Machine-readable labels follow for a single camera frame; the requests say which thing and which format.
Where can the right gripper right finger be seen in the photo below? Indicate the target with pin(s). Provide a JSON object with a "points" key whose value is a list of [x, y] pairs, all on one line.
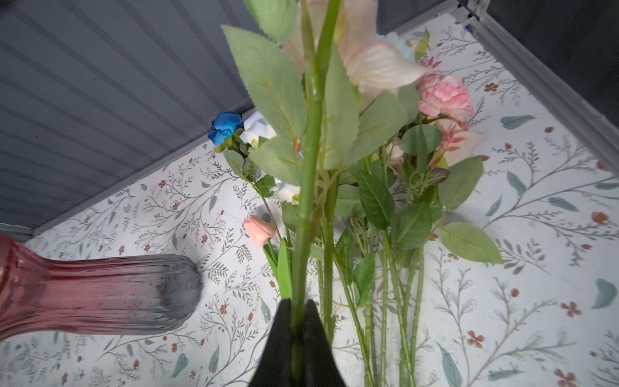
{"points": [[320, 369]]}

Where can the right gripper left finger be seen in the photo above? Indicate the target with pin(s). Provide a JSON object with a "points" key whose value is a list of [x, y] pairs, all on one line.
{"points": [[274, 368]]}

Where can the floral table mat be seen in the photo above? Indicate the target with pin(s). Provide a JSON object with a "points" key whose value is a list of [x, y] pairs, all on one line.
{"points": [[547, 316]]}

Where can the bunch of artificial flowers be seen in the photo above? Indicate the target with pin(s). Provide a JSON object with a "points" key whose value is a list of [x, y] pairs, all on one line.
{"points": [[429, 169]]}

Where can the cream white rose stem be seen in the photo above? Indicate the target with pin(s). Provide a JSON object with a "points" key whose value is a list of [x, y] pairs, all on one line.
{"points": [[328, 96]]}

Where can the pink glass vase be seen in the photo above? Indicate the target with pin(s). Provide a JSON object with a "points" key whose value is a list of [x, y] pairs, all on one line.
{"points": [[131, 295]]}

